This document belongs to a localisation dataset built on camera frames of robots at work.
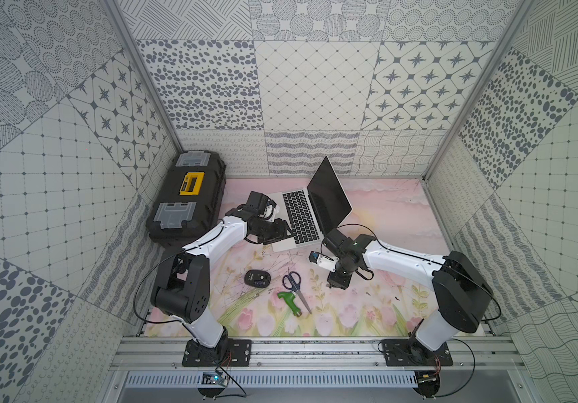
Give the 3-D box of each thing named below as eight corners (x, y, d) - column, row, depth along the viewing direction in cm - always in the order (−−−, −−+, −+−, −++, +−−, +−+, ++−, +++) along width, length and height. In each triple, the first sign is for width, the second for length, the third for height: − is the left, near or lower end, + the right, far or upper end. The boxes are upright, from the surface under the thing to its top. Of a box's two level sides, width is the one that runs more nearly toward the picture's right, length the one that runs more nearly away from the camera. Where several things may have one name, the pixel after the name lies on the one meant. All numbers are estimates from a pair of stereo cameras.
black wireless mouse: (244, 288, 89) (242, 284, 86) (246, 273, 92) (245, 269, 90) (270, 288, 89) (269, 284, 86) (271, 273, 92) (270, 269, 90)
